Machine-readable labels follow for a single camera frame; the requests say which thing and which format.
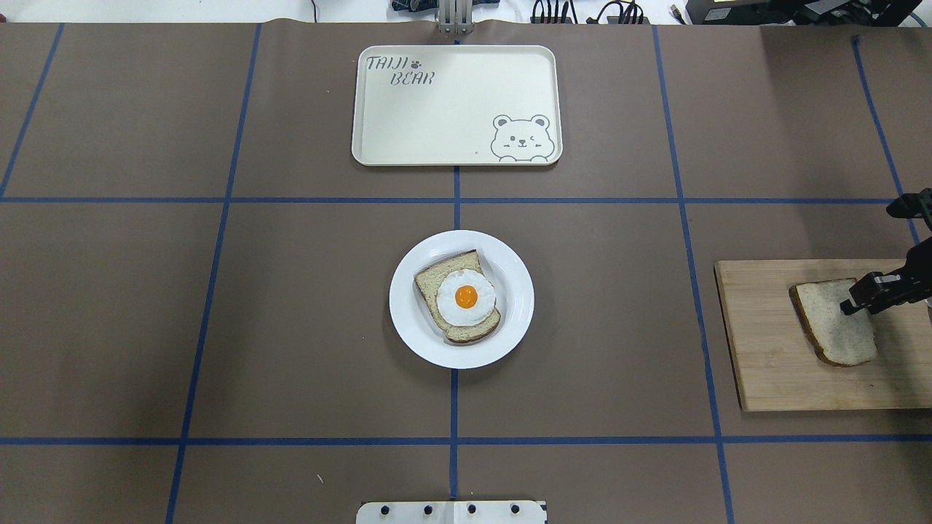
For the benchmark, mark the bamboo cutting board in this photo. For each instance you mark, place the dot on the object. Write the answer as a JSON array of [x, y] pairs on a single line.
[[776, 368]]

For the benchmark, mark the cream bear serving tray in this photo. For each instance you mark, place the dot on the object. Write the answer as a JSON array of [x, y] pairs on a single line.
[[456, 105]]

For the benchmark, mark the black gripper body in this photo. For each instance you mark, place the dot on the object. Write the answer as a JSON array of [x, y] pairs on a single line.
[[890, 283]]

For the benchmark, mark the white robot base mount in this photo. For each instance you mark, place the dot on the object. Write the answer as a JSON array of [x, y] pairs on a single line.
[[482, 511]]

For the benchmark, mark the bottom bread slice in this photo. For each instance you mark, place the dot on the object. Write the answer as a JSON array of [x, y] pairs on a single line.
[[428, 282]]

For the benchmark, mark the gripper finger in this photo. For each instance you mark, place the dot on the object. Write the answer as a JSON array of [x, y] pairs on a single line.
[[875, 292], [911, 206]]

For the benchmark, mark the white round plate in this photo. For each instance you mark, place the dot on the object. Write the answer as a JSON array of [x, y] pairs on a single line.
[[504, 269]]

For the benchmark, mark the white bread slice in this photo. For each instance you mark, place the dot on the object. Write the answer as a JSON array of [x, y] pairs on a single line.
[[837, 338]]

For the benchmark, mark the fried egg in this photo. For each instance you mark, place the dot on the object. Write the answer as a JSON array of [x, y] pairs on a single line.
[[465, 298]]

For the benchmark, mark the aluminium camera post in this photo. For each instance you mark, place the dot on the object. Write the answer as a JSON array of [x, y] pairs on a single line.
[[455, 16]]

